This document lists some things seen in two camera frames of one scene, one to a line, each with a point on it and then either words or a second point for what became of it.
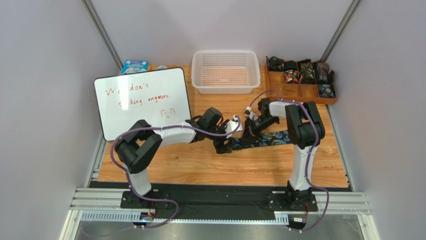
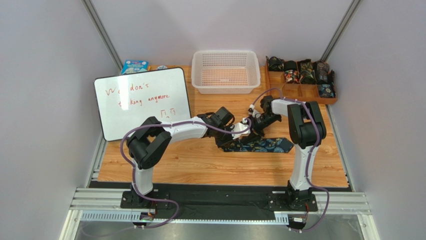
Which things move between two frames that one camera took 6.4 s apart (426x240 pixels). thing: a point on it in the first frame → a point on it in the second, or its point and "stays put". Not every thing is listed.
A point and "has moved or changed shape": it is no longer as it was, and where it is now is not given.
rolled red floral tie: x=292 y=76 stays put
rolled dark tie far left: x=275 y=64 stays put
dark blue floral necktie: x=268 y=139 has moved or changed shape
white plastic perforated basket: x=225 y=71 stays put
